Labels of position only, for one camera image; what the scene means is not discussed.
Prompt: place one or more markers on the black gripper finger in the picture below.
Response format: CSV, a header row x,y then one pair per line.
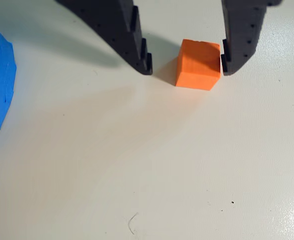
x,y
241,37
116,27

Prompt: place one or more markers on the orange foam block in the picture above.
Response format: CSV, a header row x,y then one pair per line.
x,y
198,65

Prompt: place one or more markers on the blue tape roll bin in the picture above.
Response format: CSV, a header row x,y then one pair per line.
x,y
0,82

